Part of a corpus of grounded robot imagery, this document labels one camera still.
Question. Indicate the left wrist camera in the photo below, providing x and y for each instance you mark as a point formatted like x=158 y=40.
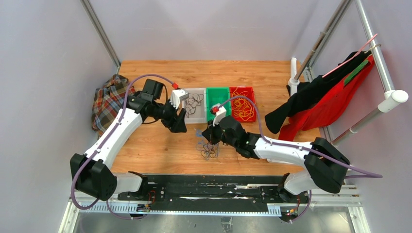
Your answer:
x=177 y=97

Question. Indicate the plaid cloth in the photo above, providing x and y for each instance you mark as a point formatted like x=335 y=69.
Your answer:
x=108 y=100

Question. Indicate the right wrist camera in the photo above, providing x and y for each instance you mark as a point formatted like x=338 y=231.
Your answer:
x=219 y=112

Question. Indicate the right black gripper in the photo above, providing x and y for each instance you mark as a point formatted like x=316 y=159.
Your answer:
x=209 y=133

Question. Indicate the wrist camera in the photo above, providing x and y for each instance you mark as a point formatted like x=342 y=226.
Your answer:
x=177 y=97
x=219 y=112

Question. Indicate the metal clothes rack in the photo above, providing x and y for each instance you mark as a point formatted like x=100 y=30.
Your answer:
x=392 y=97

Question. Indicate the pink hanger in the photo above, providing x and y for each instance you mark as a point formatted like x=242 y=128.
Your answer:
x=351 y=57

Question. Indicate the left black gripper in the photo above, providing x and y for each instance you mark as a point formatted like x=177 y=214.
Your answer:
x=177 y=124

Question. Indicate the black garment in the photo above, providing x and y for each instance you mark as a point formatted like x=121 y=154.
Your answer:
x=309 y=93

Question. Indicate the red garment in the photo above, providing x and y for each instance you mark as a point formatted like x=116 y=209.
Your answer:
x=333 y=103

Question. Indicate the green plastic bin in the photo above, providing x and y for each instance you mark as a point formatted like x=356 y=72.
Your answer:
x=215 y=95

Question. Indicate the red plastic bin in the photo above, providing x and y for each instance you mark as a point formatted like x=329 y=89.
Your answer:
x=242 y=109

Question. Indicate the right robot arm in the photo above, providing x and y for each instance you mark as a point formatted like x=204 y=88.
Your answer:
x=324 y=167

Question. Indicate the white plastic bin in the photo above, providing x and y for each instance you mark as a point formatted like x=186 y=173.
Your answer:
x=195 y=106

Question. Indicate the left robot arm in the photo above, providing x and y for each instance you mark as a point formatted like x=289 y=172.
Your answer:
x=91 y=172

